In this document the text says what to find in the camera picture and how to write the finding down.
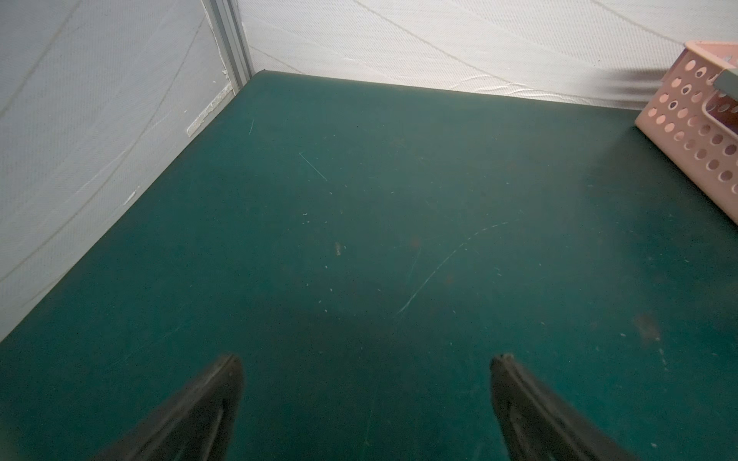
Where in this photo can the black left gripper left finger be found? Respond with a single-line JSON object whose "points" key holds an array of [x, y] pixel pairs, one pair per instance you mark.
{"points": [[196, 423]]}

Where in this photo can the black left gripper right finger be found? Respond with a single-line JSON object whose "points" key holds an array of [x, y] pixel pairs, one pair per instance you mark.
{"points": [[538, 425]]}

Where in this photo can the pink perforated plastic basket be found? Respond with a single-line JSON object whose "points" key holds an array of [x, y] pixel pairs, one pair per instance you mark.
{"points": [[692, 119]]}

